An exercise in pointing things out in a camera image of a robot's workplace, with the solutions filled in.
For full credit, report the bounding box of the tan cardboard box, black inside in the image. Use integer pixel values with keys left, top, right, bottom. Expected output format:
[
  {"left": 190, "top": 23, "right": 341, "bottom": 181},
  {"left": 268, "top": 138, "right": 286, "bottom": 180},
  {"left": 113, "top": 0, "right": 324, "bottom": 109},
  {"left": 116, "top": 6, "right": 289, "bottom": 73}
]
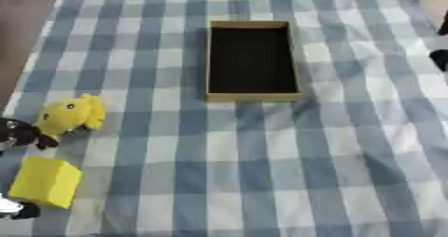
[{"left": 204, "top": 20, "right": 303, "bottom": 103}]

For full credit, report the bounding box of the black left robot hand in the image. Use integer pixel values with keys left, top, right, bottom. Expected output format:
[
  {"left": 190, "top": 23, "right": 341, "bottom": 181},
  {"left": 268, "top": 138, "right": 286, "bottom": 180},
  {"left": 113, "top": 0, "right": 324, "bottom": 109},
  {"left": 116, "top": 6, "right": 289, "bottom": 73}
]
[{"left": 0, "top": 116, "right": 62, "bottom": 221}]

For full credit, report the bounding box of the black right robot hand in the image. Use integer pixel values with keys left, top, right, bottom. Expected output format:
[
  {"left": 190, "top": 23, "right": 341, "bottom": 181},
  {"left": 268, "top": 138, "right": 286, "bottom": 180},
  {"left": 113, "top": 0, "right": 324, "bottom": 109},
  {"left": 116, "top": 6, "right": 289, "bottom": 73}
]
[{"left": 427, "top": 10, "right": 448, "bottom": 73}]

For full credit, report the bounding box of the yellow soft toy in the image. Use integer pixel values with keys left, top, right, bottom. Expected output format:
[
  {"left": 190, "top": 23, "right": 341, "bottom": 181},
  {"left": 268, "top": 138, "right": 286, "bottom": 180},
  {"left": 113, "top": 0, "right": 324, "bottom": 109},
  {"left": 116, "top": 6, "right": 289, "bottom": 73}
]
[{"left": 33, "top": 93, "right": 109, "bottom": 141}]

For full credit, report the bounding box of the yellow block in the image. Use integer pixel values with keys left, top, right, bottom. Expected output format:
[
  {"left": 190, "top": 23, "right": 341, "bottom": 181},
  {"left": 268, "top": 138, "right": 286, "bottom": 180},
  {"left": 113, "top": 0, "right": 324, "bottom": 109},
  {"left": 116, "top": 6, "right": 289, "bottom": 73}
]
[{"left": 7, "top": 156, "right": 84, "bottom": 210}]

